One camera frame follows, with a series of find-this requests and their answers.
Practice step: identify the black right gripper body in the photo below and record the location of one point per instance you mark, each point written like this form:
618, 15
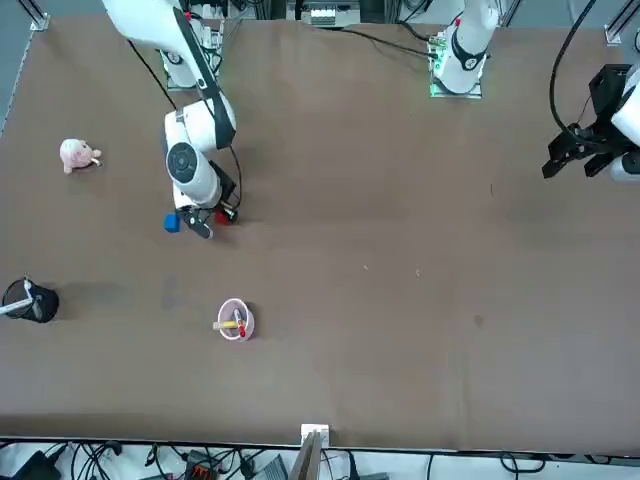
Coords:
226, 187

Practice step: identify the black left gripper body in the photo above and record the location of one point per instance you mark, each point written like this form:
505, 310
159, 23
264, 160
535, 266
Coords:
609, 92

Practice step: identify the red magnetic block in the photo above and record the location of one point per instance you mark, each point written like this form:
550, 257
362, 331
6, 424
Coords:
221, 218

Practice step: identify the blue magnetic block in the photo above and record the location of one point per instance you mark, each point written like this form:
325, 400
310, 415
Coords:
171, 224

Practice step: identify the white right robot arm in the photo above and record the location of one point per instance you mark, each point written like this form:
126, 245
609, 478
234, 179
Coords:
192, 170

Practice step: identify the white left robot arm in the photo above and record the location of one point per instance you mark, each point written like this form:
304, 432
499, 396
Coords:
465, 50

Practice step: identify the grey pen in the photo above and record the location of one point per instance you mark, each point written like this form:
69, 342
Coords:
236, 315

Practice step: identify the yellow pen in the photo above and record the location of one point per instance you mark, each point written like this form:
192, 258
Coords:
227, 324

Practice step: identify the clear pink cup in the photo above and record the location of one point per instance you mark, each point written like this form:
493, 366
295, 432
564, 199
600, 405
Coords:
252, 325

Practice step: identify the red marker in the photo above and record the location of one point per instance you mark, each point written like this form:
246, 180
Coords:
242, 330

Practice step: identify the pink plush toy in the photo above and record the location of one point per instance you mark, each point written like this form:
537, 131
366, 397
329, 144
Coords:
75, 154

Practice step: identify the black mesh pen holder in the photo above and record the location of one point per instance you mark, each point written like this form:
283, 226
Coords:
42, 305

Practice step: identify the white pen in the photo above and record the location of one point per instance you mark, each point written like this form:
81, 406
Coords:
12, 306

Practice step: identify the black device with red buttons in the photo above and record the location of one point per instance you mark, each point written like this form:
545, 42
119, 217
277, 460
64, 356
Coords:
200, 470

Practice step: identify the black box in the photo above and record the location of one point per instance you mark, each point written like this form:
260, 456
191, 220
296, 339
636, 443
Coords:
35, 467

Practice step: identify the white edge bracket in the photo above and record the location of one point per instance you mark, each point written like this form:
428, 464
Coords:
322, 430

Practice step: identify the aluminium post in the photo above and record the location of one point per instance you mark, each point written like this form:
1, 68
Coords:
307, 460

